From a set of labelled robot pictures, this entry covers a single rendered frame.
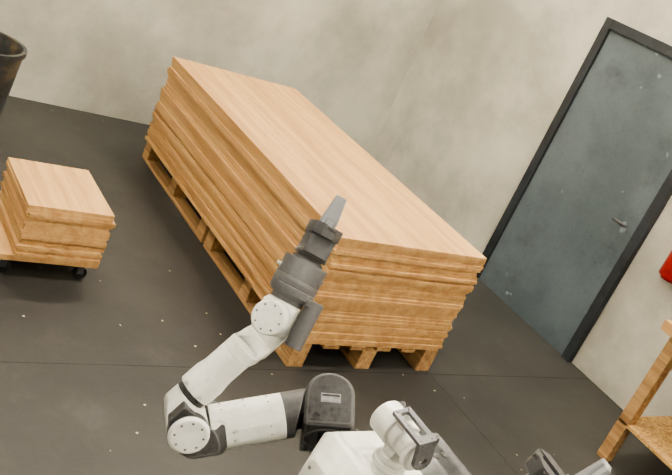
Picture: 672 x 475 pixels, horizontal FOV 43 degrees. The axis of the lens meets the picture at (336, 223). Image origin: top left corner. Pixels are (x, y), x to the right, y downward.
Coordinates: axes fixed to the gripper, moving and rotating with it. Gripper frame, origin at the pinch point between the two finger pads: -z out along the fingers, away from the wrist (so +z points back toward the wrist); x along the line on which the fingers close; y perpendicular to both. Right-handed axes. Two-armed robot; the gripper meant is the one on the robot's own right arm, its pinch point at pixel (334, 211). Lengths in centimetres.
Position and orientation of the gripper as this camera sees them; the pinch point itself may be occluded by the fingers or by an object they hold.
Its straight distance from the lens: 163.2
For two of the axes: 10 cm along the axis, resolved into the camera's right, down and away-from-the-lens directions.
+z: -4.7, 8.8, -0.6
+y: -8.6, -4.8, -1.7
